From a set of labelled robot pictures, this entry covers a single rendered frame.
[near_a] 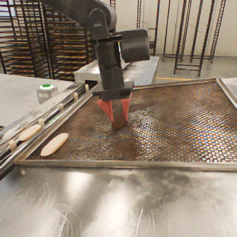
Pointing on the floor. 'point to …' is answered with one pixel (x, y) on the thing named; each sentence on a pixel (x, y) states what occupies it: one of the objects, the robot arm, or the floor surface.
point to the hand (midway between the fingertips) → (118, 118)
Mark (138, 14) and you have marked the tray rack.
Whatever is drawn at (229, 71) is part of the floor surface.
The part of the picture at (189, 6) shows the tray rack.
